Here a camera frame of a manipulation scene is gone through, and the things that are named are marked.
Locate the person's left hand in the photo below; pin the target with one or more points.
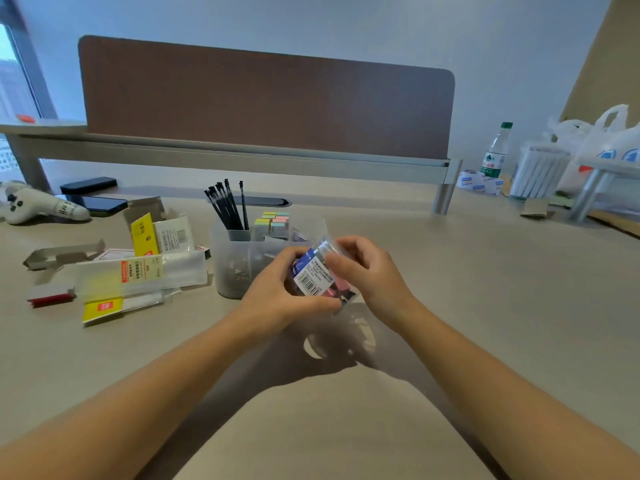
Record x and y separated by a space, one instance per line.
267 304

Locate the person's right hand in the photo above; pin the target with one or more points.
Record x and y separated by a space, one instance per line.
382 284

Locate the person's left thumb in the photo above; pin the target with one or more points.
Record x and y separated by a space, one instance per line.
317 306

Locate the person's right thumb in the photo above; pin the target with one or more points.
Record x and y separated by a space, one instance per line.
345 271

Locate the clear tub of binder clips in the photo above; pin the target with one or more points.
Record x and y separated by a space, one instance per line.
309 277

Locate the person's right forearm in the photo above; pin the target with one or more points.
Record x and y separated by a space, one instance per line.
505 394

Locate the person's left forearm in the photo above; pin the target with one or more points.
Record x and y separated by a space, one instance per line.
125 409

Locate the stack of pastel sticky notes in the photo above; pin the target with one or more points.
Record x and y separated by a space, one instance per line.
274 222

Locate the clear plastic desk organizer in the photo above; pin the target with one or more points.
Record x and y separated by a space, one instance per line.
237 267

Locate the bunch of black pen refills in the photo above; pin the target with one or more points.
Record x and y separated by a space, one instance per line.
227 207

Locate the grey metal desk shelf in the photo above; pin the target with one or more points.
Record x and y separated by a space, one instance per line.
240 162

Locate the yellow label plastic packet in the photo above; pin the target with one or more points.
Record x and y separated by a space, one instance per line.
167 237

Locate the long clear plastic packet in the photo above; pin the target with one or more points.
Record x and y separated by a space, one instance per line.
150 274

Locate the brown desk partition panel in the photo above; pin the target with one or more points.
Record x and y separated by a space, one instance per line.
265 102

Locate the green cap water bottle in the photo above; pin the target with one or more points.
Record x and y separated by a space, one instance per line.
496 154

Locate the open brown cardboard box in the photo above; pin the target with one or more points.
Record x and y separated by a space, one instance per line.
145 207

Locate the small brown cardboard piece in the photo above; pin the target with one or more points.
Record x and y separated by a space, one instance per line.
536 209

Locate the yellow tag clear packet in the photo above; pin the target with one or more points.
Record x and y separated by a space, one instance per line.
107 308

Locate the white ribbed container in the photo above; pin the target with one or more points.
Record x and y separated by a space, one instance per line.
537 172

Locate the black smartphone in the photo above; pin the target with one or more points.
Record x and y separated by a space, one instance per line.
97 204

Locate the black flat box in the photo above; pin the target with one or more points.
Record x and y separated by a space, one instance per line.
89 184

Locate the flattened grey cardboard box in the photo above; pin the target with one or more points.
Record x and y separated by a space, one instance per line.
60 254

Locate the red and white small box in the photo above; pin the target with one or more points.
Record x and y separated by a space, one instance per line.
50 296

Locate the grey metal rack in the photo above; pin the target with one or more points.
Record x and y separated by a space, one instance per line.
600 182

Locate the white plastic bag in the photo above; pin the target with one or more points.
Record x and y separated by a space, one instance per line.
607 139

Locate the white plush toy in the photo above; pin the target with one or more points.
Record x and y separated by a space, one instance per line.
35 204

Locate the small orange object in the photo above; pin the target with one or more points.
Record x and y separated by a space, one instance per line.
26 118

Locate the window frame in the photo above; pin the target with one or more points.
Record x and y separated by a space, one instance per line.
25 59

